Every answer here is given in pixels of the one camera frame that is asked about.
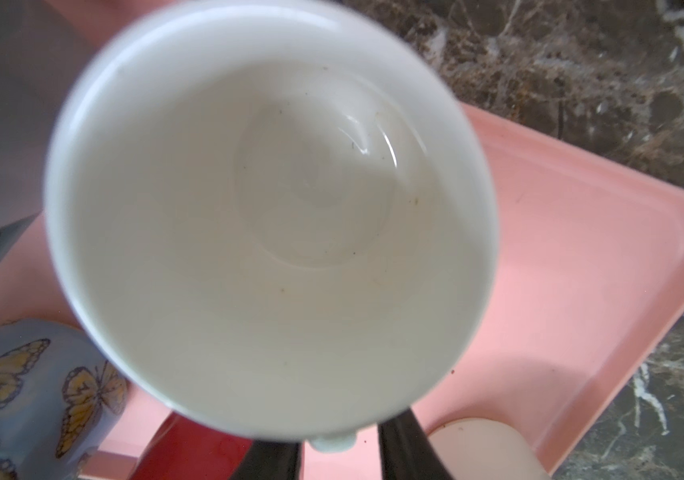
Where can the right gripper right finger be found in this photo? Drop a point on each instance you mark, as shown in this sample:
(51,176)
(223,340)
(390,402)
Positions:
(405,451)

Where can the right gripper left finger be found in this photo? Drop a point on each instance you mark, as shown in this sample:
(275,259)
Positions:
(267,460)

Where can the white mug red inside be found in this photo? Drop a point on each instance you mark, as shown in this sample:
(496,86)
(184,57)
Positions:
(482,449)

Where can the black mug red inside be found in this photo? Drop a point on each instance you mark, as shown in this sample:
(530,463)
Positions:
(184,450)

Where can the blue mug yellow inside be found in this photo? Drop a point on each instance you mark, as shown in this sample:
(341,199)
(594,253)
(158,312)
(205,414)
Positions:
(59,399)

